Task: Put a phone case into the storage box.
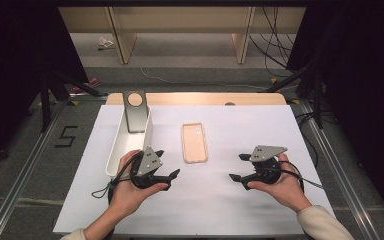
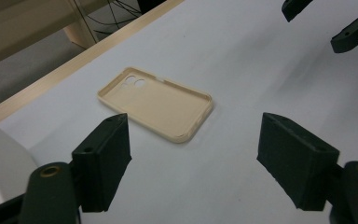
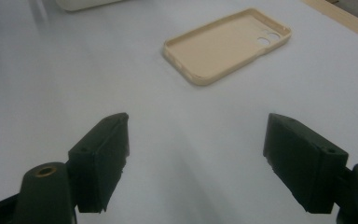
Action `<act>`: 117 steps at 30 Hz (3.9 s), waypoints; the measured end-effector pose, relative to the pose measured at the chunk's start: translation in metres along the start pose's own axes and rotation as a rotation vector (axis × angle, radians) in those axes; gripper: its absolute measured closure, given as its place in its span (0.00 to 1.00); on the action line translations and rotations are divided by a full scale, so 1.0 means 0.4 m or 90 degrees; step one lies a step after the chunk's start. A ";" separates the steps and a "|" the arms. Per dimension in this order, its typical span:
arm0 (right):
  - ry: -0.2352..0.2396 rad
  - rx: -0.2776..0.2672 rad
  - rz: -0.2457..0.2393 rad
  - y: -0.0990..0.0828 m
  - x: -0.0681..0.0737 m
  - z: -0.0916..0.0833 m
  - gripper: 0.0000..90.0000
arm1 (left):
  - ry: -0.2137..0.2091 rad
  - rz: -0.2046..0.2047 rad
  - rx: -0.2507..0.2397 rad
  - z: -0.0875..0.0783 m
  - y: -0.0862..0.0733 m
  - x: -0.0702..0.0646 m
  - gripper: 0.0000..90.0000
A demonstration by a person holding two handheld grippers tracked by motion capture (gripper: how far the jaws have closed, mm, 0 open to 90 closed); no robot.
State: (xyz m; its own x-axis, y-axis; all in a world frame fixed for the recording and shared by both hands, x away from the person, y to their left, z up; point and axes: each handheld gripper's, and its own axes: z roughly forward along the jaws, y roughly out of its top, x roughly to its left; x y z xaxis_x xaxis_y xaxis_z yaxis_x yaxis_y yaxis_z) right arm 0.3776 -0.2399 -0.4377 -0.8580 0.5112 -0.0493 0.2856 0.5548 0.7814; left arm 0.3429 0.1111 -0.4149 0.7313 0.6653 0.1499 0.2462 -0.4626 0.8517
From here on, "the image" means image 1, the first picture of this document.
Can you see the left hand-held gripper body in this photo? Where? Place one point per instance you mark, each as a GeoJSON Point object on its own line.
{"type": "Point", "coordinates": [148, 163]}

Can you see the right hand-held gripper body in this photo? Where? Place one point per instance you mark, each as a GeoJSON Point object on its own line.
{"type": "Point", "coordinates": [266, 154]}

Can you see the white oblong storage box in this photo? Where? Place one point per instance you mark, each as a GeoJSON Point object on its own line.
{"type": "Point", "coordinates": [124, 146]}

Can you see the beige phone case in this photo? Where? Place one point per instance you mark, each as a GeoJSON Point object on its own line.
{"type": "Point", "coordinates": [194, 143]}

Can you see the clear dark-rimmed phone case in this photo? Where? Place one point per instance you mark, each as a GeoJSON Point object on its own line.
{"type": "Point", "coordinates": [136, 118]}

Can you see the person's left hand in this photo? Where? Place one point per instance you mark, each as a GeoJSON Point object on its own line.
{"type": "Point", "coordinates": [126, 196]}

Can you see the person's right hand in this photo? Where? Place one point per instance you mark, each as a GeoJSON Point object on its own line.
{"type": "Point", "coordinates": [286, 193]}

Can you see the white table sheet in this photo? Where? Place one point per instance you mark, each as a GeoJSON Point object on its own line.
{"type": "Point", "coordinates": [206, 206]}

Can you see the yellow tape piece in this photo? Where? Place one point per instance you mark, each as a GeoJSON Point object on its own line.
{"type": "Point", "coordinates": [75, 102]}
{"type": "Point", "coordinates": [273, 80]}
{"type": "Point", "coordinates": [295, 101]}

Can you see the light wooden table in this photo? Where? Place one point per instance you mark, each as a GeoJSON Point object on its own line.
{"type": "Point", "coordinates": [196, 99]}

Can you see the black metal stand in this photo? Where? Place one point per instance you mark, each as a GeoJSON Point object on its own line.
{"type": "Point", "coordinates": [318, 110]}
{"type": "Point", "coordinates": [45, 106]}

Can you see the pink floor object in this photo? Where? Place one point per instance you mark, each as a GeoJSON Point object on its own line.
{"type": "Point", "coordinates": [93, 81]}

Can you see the crumpled white paper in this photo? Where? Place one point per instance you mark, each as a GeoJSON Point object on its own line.
{"type": "Point", "coordinates": [105, 42]}

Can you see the black curtain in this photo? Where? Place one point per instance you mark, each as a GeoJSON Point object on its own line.
{"type": "Point", "coordinates": [13, 66]}
{"type": "Point", "coordinates": [363, 66]}

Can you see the light wooden shelf unit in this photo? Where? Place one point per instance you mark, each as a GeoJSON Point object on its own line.
{"type": "Point", "coordinates": [180, 20]}

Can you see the aluminium floor rail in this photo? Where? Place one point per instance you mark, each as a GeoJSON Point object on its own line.
{"type": "Point", "coordinates": [13, 196]}
{"type": "Point", "coordinates": [346, 200]}

